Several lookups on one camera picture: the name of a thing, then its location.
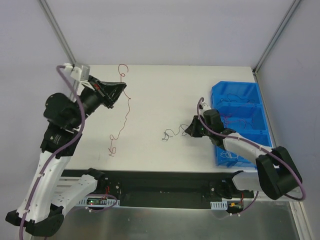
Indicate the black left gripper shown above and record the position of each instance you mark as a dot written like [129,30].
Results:
[101,91]

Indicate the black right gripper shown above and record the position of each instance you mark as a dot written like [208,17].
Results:
[198,126]

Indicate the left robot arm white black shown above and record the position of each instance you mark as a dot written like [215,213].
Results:
[42,212]

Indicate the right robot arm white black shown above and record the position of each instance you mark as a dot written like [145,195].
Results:
[277,174]

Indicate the blue far storage bin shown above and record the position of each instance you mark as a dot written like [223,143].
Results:
[233,92]

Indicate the blue storage bin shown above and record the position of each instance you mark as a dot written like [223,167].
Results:
[233,92]
[232,160]
[243,117]

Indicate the blue middle storage bin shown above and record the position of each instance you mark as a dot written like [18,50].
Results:
[243,117]

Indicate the blue near storage bin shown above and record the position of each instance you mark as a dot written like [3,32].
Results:
[232,160]

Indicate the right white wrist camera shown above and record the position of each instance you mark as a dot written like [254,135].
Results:
[203,106]

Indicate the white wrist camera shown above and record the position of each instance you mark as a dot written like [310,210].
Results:
[78,72]
[203,106]

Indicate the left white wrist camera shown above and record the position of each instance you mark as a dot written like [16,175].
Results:
[78,72]

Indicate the right white cable duct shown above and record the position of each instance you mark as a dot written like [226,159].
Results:
[219,205]

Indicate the white cable duct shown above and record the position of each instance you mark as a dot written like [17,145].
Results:
[219,205]
[99,202]

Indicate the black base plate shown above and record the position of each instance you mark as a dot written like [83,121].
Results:
[175,190]

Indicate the right aluminium frame post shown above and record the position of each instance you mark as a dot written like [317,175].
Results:
[277,34]

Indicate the aluminium frame post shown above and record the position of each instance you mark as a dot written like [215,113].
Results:
[277,34]
[58,32]

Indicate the left aluminium frame post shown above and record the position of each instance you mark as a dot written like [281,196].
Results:
[58,32]

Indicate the left white cable duct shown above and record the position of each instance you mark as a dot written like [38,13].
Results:
[99,202]

